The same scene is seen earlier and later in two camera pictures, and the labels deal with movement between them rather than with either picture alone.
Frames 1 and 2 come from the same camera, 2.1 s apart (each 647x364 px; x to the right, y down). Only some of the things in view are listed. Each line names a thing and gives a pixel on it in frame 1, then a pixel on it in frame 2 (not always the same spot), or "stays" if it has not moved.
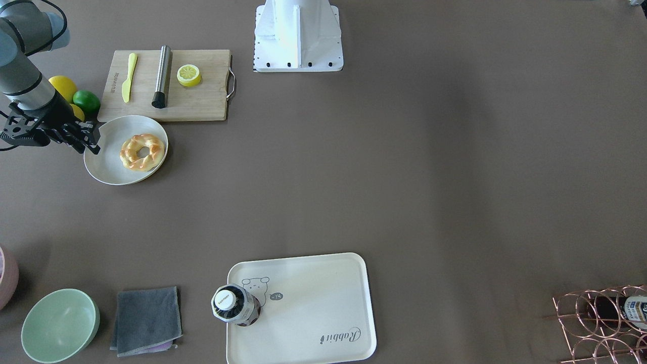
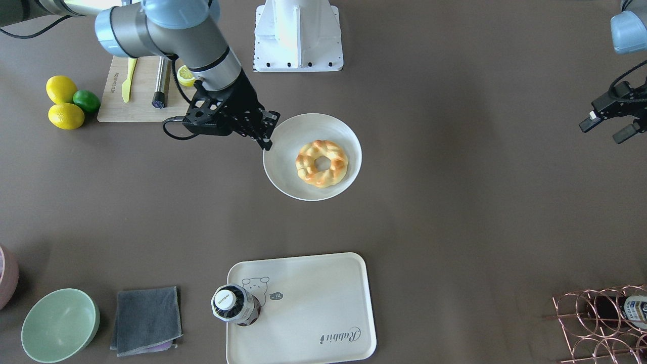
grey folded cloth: [147, 321] stays
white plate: [107, 165] → [314, 157]
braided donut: [128, 154] → [305, 160]
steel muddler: [159, 98] stays
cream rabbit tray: [313, 308] stays
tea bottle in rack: [630, 311] stays
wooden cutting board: [200, 83] stays
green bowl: [59, 325] stays
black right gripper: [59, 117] → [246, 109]
